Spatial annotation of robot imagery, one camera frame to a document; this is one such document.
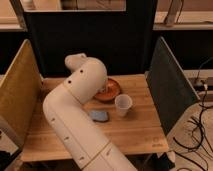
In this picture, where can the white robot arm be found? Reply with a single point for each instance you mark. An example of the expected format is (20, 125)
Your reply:
(63, 108)

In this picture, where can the orange ceramic bowl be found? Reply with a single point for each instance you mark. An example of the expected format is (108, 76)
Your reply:
(113, 89)

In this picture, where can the white plastic cup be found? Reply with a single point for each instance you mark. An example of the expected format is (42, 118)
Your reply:
(123, 103)

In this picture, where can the blue eraser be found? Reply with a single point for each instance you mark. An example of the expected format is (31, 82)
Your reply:
(99, 116)

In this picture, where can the black back panel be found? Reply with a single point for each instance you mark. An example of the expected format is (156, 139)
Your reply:
(120, 39)

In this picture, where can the right dark side panel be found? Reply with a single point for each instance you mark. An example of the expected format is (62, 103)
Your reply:
(171, 90)

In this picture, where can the left wooden side panel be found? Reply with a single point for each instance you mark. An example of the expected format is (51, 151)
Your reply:
(19, 90)

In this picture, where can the power strip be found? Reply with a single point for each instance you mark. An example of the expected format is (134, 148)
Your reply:
(198, 83)

